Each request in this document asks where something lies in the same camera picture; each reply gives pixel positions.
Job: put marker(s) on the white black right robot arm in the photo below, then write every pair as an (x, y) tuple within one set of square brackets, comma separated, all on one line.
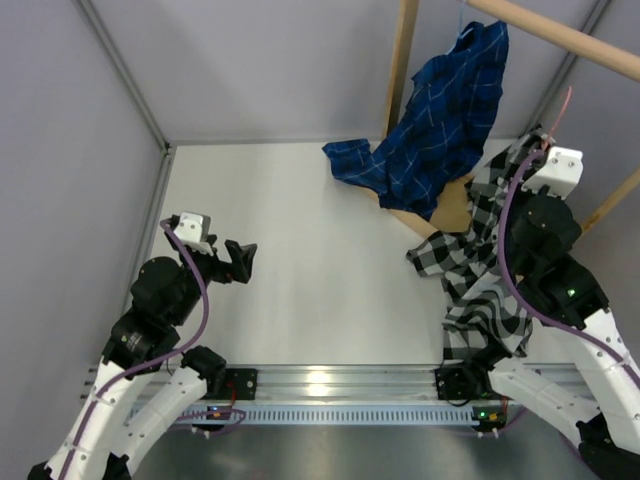
[(567, 299)]

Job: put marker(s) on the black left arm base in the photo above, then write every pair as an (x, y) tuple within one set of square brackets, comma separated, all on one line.
[(232, 385)]

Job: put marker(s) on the light blue hanger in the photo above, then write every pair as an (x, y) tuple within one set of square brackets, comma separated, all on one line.
[(462, 30)]

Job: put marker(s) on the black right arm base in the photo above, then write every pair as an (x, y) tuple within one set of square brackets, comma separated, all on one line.
[(460, 384)]

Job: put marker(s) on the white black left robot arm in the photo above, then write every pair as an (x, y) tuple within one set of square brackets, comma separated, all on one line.
[(145, 380)]

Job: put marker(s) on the aluminium mounting rail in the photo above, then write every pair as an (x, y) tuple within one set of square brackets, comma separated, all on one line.
[(350, 383)]

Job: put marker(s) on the pink wire hanger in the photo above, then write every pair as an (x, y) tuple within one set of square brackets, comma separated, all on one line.
[(548, 139)]

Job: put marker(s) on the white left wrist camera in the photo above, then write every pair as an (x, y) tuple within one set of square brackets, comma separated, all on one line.
[(192, 230)]

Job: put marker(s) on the black white checkered shirt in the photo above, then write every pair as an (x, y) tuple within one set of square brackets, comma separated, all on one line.
[(480, 309)]

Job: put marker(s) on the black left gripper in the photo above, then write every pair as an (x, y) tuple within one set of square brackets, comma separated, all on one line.
[(242, 256)]

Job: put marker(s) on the wooden clothes rack frame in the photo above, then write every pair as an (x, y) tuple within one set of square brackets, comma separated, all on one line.
[(571, 40)]

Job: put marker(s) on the blue plaid shirt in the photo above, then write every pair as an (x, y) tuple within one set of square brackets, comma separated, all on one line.
[(442, 133)]

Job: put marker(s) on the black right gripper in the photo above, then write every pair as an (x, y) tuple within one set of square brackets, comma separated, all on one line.
[(542, 189)]

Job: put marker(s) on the slotted grey cable duct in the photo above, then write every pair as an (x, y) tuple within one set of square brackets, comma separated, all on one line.
[(422, 414)]

